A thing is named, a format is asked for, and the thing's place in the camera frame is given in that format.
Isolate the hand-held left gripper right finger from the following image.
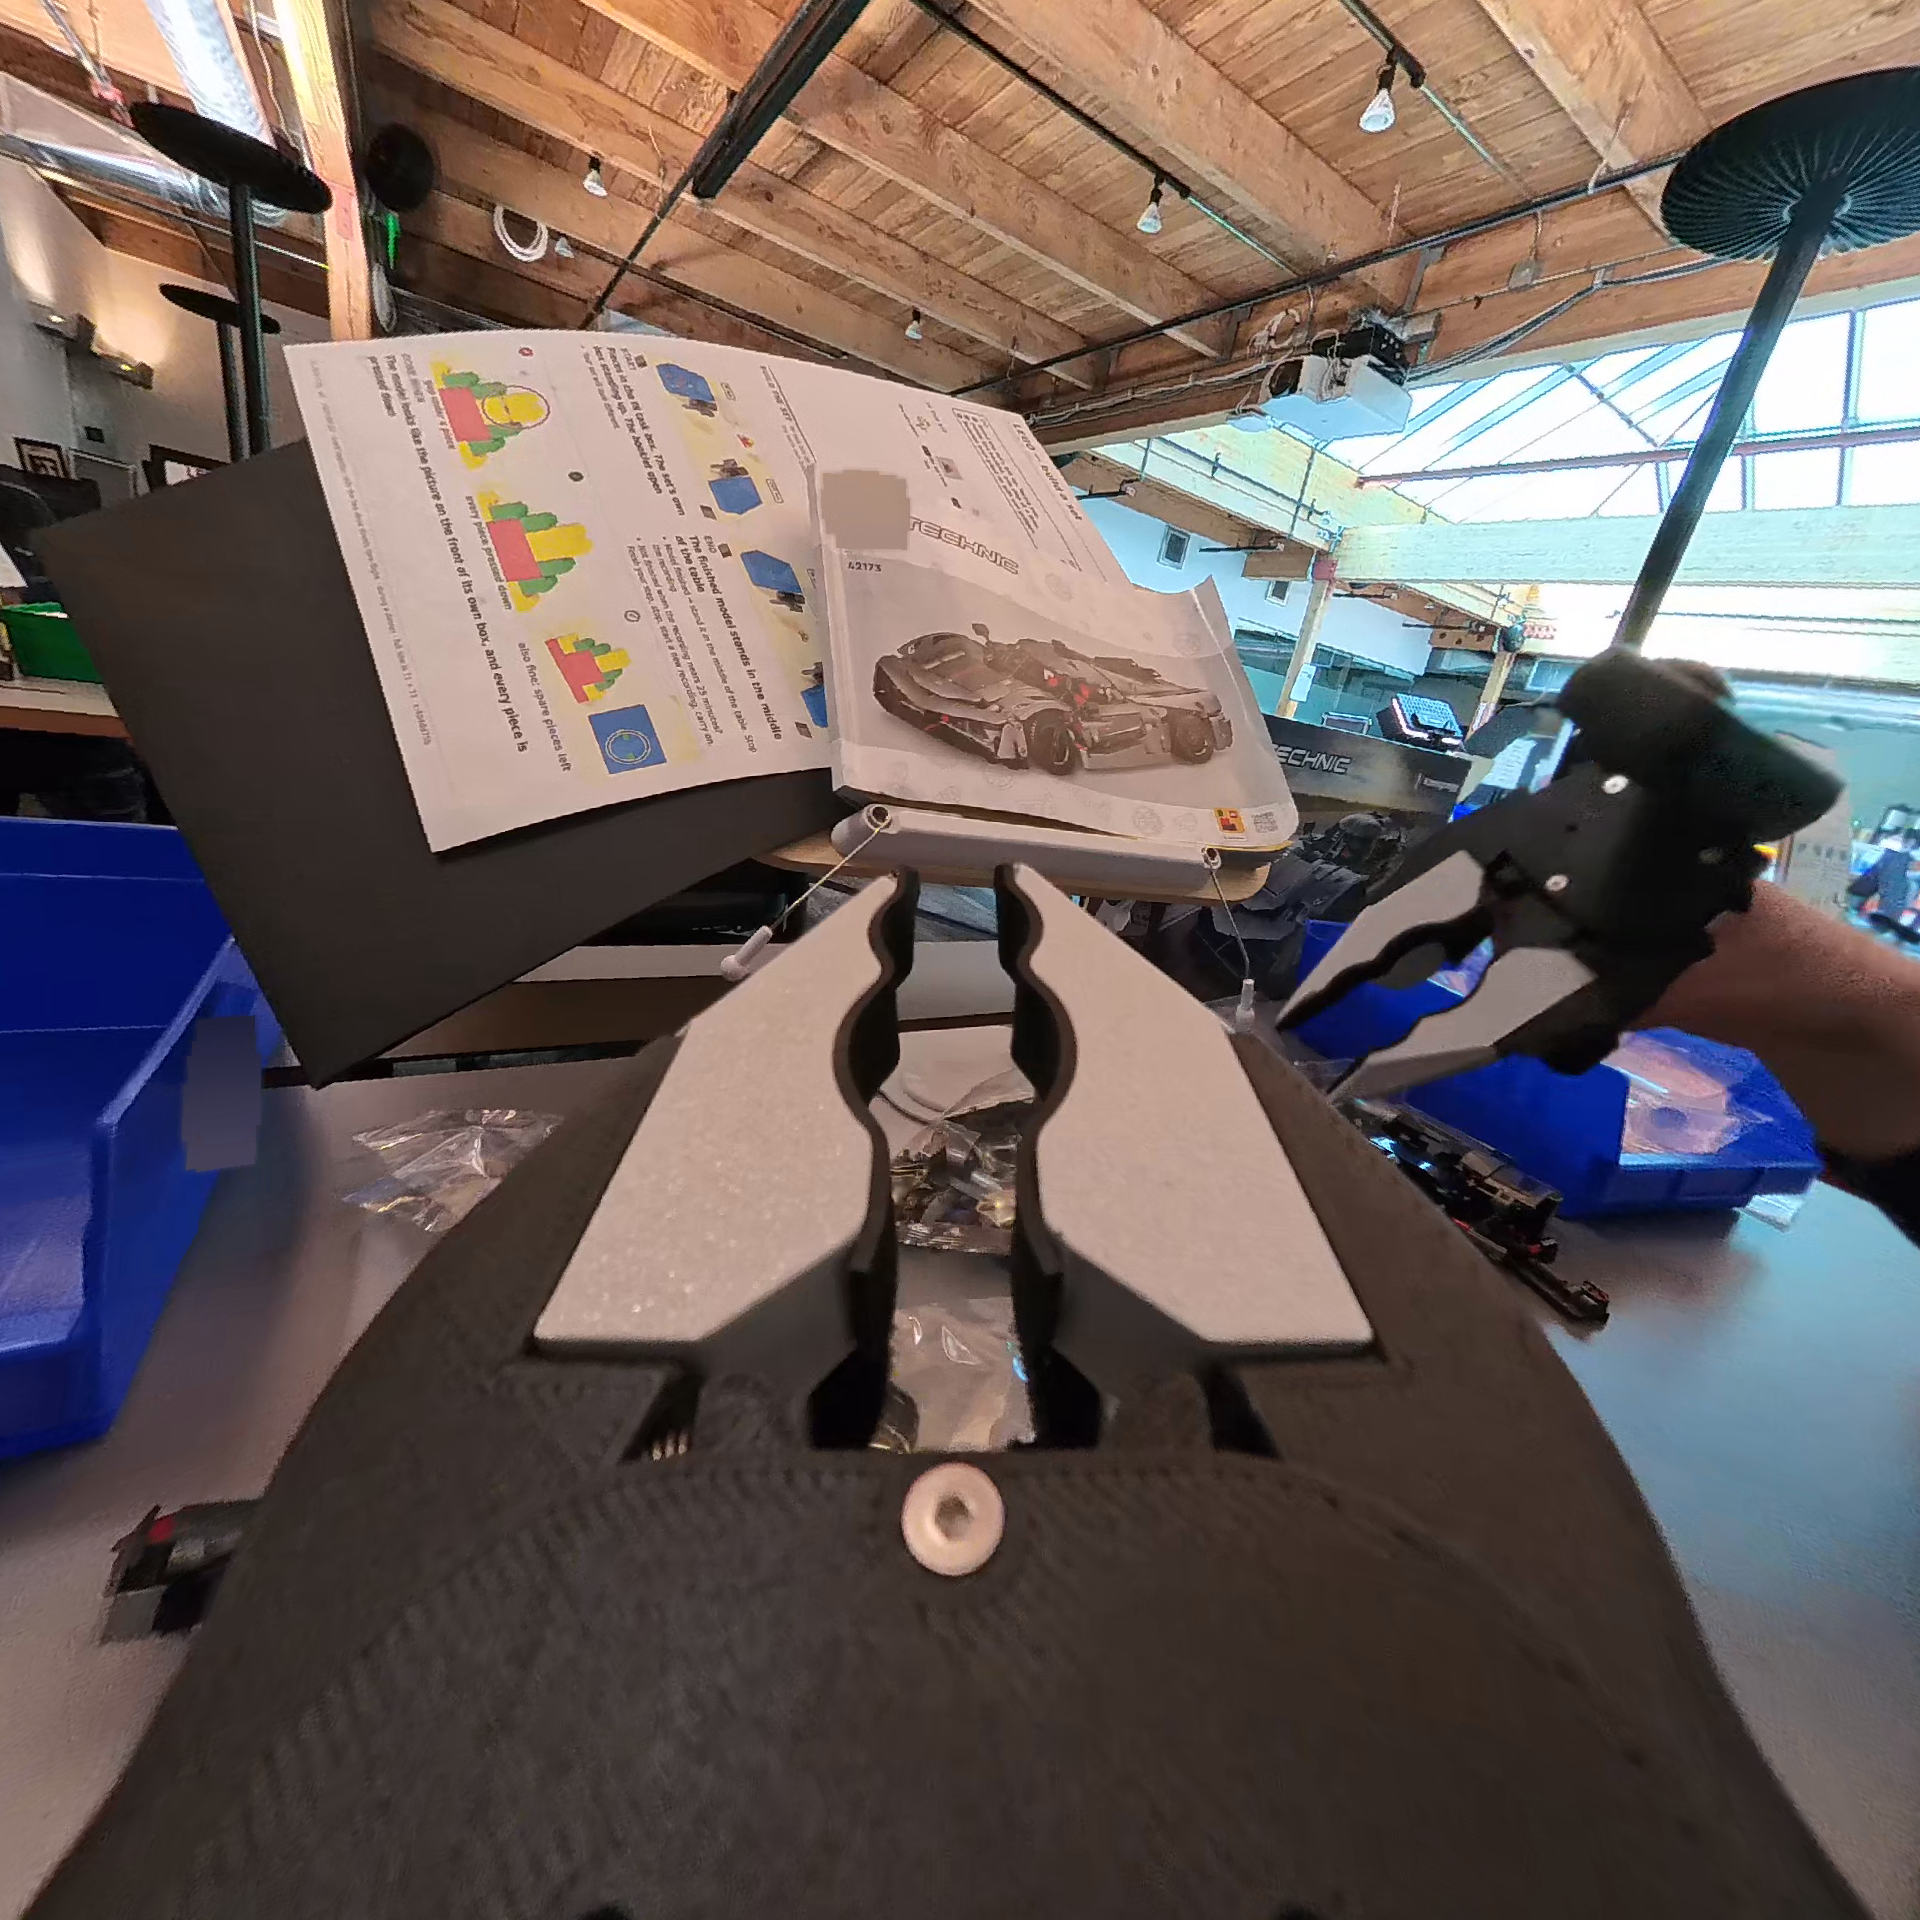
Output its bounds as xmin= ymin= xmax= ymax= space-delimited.
xmin=996 ymin=862 xmax=1379 ymax=1401

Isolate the white flat panel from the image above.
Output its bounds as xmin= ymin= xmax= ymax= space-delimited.
xmin=376 ymin=937 xmax=1037 ymax=1057

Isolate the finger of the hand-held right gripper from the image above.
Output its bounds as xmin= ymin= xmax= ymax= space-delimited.
xmin=1329 ymin=941 xmax=1603 ymax=1113
xmin=1270 ymin=855 xmax=1506 ymax=1033

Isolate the black pole with round disc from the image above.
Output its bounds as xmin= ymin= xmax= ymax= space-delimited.
xmin=133 ymin=103 xmax=332 ymax=458
xmin=1611 ymin=65 xmax=1920 ymax=647

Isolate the white wooden book stand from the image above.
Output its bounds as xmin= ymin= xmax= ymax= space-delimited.
xmin=772 ymin=802 xmax=1277 ymax=905

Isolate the blue plastic bin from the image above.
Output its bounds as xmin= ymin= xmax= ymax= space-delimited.
xmin=0 ymin=815 xmax=289 ymax=1464
xmin=1296 ymin=913 xmax=1824 ymax=1221

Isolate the green plastic bin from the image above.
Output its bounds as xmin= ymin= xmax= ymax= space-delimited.
xmin=0 ymin=598 xmax=102 ymax=688

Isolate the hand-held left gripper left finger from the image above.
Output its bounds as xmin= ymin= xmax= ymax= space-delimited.
xmin=532 ymin=866 xmax=923 ymax=1409

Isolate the dark lego box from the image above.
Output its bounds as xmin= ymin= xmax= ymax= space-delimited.
xmin=1266 ymin=710 xmax=1501 ymax=961

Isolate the partly built lego car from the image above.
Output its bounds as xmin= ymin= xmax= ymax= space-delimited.
xmin=1342 ymin=1094 xmax=1614 ymax=1325

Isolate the person's right hand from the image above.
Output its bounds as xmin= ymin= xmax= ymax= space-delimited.
xmin=1633 ymin=878 xmax=1920 ymax=1192

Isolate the page holder cord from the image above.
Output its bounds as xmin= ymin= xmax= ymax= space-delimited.
xmin=1201 ymin=847 xmax=1262 ymax=1033
xmin=720 ymin=805 xmax=898 ymax=981

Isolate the printed paper sheet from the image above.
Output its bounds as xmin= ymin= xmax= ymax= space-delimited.
xmin=285 ymin=333 xmax=1133 ymax=855

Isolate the ceiling mounted unit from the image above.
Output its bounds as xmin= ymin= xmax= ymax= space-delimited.
xmin=1258 ymin=320 xmax=1416 ymax=441

